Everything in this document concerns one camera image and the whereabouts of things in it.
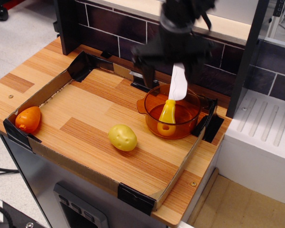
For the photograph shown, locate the orange transparent plastic pot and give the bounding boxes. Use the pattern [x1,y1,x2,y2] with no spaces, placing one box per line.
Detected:
[137,85,208,139]

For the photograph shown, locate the orange toy carrot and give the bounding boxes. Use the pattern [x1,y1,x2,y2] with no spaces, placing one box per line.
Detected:
[15,106,41,133]

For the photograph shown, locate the yellow handled white toy knife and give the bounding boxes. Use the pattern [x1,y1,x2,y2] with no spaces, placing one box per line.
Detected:
[157,63,188,137]

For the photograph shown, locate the white toy sink drainboard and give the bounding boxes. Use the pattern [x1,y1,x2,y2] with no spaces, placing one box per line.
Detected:
[216,90,285,204]

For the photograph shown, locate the yellow toy potato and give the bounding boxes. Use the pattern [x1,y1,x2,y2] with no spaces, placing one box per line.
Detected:
[108,124,137,152]

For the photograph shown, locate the black chair caster wheel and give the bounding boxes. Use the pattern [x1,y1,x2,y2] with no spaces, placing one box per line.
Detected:
[0,6,9,21]

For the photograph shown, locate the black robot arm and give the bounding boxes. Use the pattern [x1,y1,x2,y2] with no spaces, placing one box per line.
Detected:
[132,0,215,89]

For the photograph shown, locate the grey oven control panel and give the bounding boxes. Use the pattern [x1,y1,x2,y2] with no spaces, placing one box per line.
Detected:
[54,183,109,228]

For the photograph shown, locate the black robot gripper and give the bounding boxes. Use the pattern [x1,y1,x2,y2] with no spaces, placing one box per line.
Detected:
[132,27,215,89]

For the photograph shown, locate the cardboard fence with black tape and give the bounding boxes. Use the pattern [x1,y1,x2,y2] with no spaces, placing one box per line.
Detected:
[3,52,224,224]

